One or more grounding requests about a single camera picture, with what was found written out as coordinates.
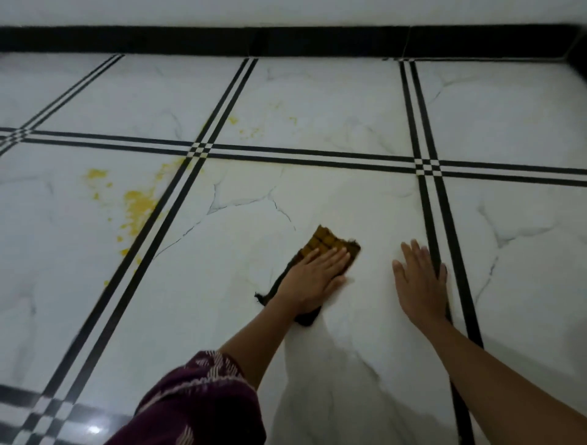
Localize person's left hand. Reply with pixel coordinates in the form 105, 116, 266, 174
275, 246, 352, 317

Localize person's right hand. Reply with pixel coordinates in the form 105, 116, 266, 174
392, 239, 449, 333

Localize dark brown cleaning cloth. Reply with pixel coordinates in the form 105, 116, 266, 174
254, 224, 362, 327

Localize yellow stains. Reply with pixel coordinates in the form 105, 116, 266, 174
82, 114, 299, 290

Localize person's left forearm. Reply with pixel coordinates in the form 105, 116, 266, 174
219, 295, 301, 391

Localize person's right forearm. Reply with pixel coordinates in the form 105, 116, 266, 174
421, 316, 587, 445

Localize maroon patterned left sleeve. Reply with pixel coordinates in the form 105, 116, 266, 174
104, 350, 267, 445

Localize black skirting strip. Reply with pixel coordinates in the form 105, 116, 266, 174
0, 23, 587, 79

